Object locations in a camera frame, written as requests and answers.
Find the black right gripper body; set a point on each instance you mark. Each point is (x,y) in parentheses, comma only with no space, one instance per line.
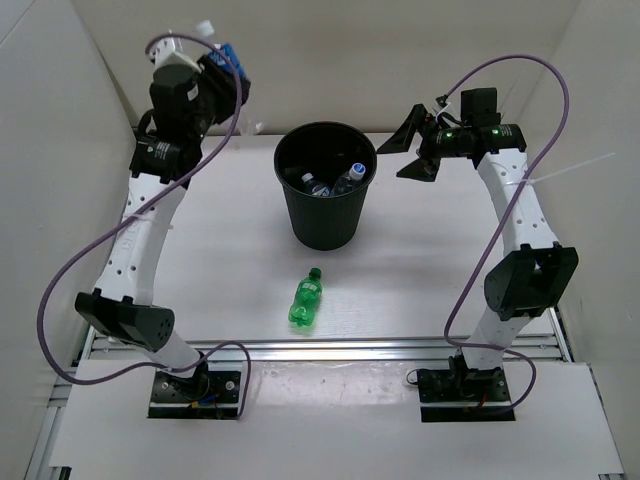
(438,142)

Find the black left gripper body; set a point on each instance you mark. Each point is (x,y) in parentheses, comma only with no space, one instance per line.
(216,102)

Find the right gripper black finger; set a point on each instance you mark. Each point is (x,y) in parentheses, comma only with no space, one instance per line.
(421,169)
(401,140)

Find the blue label plastic bottle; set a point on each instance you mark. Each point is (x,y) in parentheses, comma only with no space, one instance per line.
(230,57)

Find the clear plastic bottle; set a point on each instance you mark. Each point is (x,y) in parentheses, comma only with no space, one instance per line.
(218,85)

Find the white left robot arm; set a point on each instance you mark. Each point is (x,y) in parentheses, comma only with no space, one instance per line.
(120,304)

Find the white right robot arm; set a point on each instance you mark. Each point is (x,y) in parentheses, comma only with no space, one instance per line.
(535,269)

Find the blue cap bottle in bin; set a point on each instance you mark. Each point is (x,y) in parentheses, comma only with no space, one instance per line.
(349,180)

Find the black ribbed plastic bin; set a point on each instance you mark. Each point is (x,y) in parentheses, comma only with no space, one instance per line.
(326,150)

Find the dark label bottle in bin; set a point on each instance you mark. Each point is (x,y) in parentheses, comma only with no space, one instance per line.
(314,187)

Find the white zip tie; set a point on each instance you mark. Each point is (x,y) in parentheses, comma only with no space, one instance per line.
(533,181)

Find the green plastic bottle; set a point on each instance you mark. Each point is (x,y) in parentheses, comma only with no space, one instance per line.
(306,300)

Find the aluminium front frame rail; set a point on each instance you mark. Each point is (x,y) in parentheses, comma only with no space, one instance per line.
(427,349)

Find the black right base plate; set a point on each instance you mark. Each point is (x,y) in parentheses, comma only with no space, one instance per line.
(457,394)

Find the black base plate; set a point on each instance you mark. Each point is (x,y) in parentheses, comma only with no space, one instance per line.
(210,395)
(457,394)

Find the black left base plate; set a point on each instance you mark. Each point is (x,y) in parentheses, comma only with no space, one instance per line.
(210,395)

